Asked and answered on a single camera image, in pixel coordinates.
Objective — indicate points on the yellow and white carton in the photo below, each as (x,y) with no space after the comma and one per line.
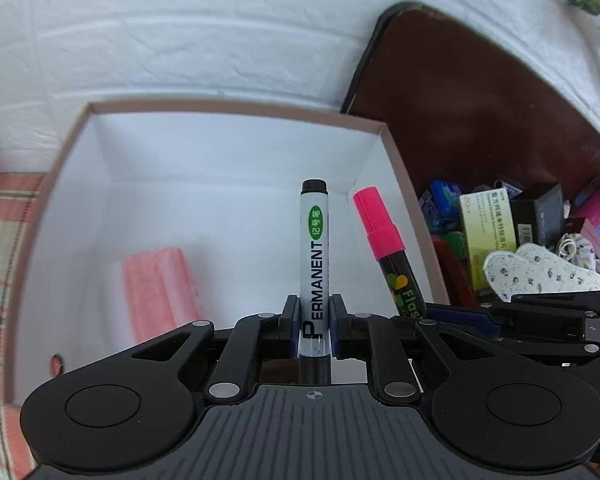
(487,230)

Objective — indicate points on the blue snack packet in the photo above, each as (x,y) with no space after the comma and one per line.
(430,212)
(447,197)

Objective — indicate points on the green round cap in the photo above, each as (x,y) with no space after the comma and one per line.
(455,245)

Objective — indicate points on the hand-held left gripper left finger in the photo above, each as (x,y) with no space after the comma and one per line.
(291,321)

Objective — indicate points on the black box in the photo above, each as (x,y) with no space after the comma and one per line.
(537,215)

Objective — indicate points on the pink cap black marker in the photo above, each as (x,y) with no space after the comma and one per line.
(380,230)

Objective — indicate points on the white cardboard box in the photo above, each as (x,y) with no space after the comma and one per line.
(180,185)

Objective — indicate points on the red plastic item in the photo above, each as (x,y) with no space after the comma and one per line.
(452,275)

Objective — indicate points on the dark brown board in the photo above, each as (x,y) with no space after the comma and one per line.
(455,110)

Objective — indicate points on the pink and white pouch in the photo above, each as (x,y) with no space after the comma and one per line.
(597,245)

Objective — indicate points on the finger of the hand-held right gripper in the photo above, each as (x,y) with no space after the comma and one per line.
(540,341)
(460,319)

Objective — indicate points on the black and white permanent marker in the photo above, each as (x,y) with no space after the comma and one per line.
(313,240)

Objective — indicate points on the pink plastic-wrapped pack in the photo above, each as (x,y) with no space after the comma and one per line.
(155,290)

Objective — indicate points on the small dark blue box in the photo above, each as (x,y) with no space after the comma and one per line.
(507,189)

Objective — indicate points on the white spotted slipper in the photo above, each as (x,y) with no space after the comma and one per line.
(535,272)

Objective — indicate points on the plaid cloth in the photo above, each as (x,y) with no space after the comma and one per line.
(0,260)

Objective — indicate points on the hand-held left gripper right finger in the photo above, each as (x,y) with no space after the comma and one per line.
(337,325)

